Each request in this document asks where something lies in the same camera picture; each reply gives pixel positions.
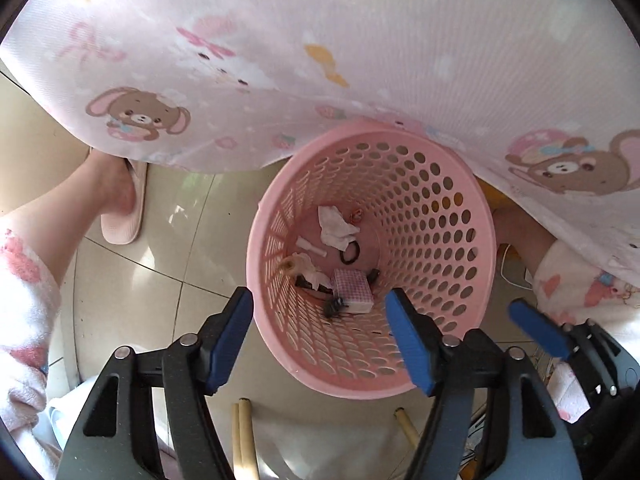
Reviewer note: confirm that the pink slipper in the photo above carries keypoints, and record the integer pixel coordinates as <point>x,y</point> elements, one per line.
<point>122,225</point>

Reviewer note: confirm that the pale wooden stool leg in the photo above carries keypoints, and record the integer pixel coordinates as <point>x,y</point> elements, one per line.
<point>248,440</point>
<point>407,427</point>
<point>236,440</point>

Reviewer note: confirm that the small white stick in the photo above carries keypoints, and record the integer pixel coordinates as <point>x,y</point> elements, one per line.
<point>307,246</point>

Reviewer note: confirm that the large white tissue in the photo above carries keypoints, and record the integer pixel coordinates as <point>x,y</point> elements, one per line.
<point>335,227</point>

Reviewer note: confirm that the cream wrapper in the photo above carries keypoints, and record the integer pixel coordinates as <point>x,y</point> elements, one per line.
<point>289,262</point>

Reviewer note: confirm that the pink bear-printed blanket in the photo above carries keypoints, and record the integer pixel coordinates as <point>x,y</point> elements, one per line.
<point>350,35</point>

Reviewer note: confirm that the pink checked tissue packet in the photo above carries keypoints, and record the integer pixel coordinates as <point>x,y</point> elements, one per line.
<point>352,287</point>

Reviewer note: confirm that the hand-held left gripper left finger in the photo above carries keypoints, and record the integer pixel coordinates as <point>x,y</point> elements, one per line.
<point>230,340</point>

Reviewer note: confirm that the pink perforated plastic basket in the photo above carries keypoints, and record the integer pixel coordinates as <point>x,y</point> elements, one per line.
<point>425,220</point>

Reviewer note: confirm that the black and orange sachet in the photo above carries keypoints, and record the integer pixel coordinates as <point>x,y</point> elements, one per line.
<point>306,282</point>

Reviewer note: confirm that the person's left leg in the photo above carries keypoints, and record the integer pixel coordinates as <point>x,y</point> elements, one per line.
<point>45,220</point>

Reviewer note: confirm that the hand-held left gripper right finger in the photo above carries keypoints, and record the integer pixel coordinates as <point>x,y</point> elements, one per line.
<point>410,340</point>

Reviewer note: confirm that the small white tissue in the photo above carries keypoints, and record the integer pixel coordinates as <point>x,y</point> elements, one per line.
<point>312,272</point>

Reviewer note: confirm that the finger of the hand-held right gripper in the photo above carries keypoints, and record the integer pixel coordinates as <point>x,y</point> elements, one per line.
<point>537,327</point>

